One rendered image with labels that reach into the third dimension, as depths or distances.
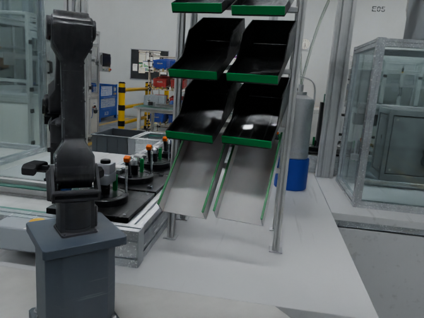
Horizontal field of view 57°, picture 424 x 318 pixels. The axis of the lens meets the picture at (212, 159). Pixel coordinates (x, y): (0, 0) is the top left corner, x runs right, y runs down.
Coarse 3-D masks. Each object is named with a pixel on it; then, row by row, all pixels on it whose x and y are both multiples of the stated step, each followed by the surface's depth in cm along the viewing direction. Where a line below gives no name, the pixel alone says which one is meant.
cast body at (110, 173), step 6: (102, 162) 114; (108, 162) 114; (114, 162) 117; (108, 168) 113; (114, 168) 117; (108, 174) 114; (114, 174) 117; (102, 180) 113; (108, 180) 113; (114, 180) 118
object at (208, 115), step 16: (192, 80) 116; (224, 80) 120; (192, 96) 117; (208, 96) 122; (224, 96) 121; (192, 112) 114; (208, 112) 113; (224, 112) 106; (176, 128) 107; (192, 128) 107; (208, 128) 106
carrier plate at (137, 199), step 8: (128, 192) 126; (136, 192) 127; (144, 192) 127; (136, 200) 119; (144, 200) 120; (48, 208) 107; (104, 208) 110; (112, 208) 111; (120, 208) 111; (128, 208) 112; (136, 208) 112; (112, 216) 105; (120, 216) 105; (128, 216) 105
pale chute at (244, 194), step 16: (240, 160) 113; (256, 160) 112; (272, 160) 111; (224, 176) 106; (240, 176) 110; (256, 176) 109; (272, 176) 103; (224, 192) 108; (240, 192) 107; (256, 192) 106; (224, 208) 105; (240, 208) 104; (256, 208) 103; (256, 224) 101
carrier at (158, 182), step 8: (152, 152) 142; (136, 160) 140; (152, 160) 143; (120, 168) 150; (136, 168) 140; (152, 168) 144; (120, 176) 137; (128, 176) 136; (136, 176) 139; (144, 176) 140; (152, 176) 141; (112, 184) 134; (120, 184) 134; (128, 184) 135; (136, 184) 136; (144, 184) 137; (152, 184) 137; (160, 184) 138; (152, 192) 129
